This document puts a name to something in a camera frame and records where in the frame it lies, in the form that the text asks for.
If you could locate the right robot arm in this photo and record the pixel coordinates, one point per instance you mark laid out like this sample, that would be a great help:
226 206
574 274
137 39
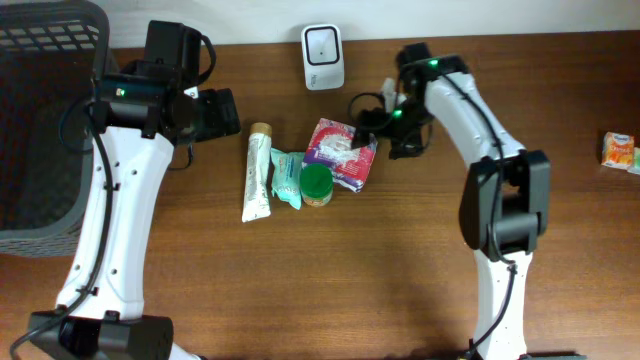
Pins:
505 202

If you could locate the dark grey plastic basket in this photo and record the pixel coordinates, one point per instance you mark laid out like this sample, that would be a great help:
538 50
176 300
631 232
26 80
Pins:
51 54

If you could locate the green lid jar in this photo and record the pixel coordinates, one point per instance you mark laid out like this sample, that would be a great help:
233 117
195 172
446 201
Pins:
316 185

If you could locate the green small tissue box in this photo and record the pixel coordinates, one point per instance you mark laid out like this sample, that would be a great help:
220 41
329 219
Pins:
634 168

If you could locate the white tube with tan cap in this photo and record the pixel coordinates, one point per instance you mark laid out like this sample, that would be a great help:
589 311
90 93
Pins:
256 199

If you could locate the orange small tissue box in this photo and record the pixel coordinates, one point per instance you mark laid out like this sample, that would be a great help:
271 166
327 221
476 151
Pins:
618 150

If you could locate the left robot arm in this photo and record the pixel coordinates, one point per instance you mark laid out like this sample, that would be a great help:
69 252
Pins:
136 117

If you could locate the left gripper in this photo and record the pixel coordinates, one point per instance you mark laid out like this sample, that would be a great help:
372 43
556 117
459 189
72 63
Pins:
213 127

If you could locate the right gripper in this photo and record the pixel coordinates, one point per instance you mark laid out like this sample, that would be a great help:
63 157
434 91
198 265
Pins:
376 120

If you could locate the teal wet wipes pack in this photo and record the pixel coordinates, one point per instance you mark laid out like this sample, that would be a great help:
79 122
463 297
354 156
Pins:
286 177

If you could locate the pink purple tissue pack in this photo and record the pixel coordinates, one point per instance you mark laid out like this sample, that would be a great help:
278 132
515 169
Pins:
331 146

